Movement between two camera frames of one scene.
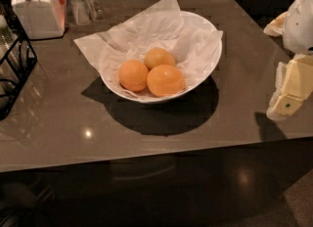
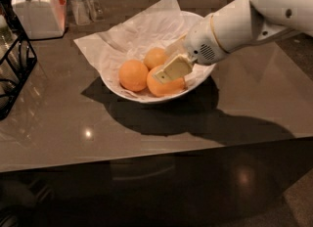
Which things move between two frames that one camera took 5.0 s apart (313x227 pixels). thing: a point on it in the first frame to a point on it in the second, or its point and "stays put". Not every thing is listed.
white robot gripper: [299, 25] to [201, 42]
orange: [164, 80] stays put
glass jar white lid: [42, 11] stays put
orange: [157, 56] stays put
